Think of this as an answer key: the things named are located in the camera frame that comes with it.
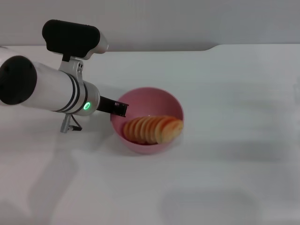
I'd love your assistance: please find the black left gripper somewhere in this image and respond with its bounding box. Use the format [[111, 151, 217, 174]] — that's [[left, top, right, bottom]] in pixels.
[[97, 95, 130, 119]]

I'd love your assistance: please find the pink plastic bowl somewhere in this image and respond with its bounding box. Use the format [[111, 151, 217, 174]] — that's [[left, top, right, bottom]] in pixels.
[[110, 87, 185, 155]]

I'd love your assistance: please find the golden ridged bread loaf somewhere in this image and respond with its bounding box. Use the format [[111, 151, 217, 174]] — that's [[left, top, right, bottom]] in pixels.
[[123, 115, 184, 145]]

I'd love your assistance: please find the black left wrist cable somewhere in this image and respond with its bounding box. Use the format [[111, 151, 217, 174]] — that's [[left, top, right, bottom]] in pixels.
[[60, 113, 83, 134]]

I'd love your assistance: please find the silver left camera bracket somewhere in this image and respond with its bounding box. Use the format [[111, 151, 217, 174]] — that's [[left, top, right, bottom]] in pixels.
[[58, 56, 84, 82]]

